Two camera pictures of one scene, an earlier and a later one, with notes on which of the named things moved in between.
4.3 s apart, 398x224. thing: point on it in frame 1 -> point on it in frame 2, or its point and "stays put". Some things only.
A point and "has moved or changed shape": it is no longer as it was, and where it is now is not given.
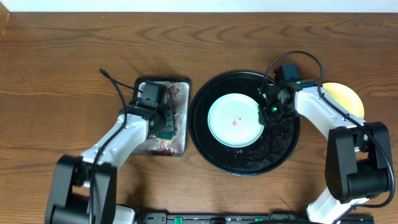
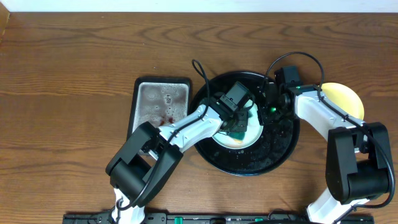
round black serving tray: (275, 145) stays put
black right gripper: (264, 117) stays put
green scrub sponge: (166, 137) has moved or changed shape
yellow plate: (345, 98) stays put
